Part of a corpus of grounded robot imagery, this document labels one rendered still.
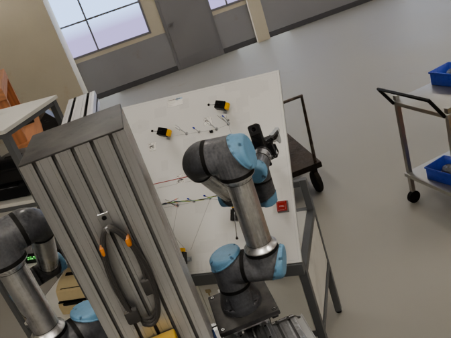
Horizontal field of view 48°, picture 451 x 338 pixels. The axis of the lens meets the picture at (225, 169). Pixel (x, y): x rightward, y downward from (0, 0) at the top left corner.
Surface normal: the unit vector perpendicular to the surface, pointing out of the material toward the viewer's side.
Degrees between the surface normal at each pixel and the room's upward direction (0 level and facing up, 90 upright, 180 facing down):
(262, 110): 49
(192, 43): 90
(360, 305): 0
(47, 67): 90
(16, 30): 90
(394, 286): 0
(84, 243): 90
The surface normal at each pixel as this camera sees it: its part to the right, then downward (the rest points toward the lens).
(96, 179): 0.22, 0.34
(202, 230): -0.36, -0.22
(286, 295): -0.22, 0.47
